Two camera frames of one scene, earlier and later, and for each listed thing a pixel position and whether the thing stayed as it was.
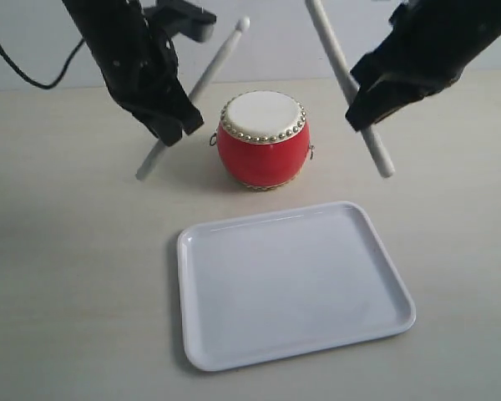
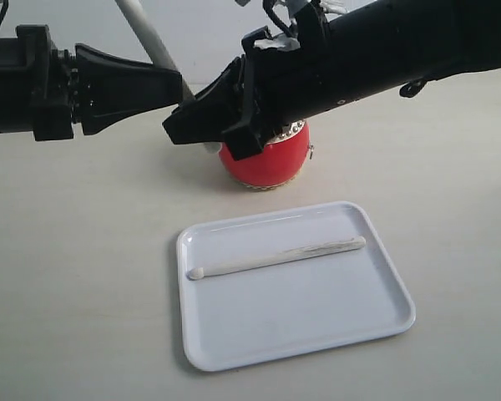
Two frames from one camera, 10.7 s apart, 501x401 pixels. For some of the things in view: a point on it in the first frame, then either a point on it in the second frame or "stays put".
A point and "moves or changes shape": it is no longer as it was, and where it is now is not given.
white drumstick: (370, 138) → (198, 273)
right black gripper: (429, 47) → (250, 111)
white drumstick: (204, 83) moves or changes shape
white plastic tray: (285, 284) stays put
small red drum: (263, 139) stays put
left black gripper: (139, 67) → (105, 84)
